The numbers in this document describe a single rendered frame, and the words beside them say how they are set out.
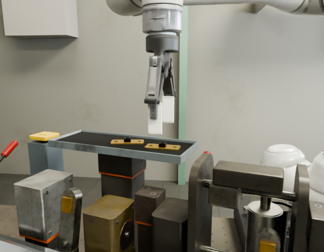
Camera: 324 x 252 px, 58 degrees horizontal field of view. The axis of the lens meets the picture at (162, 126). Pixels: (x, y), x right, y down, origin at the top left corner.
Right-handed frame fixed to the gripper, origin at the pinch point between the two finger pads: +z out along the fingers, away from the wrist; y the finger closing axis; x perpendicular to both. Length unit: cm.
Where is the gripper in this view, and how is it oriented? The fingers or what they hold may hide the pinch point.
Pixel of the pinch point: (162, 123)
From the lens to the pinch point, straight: 69.6
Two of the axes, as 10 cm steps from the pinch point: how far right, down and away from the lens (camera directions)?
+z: 0.0, 9.8, 2.0
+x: 9.7, 0.5, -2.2
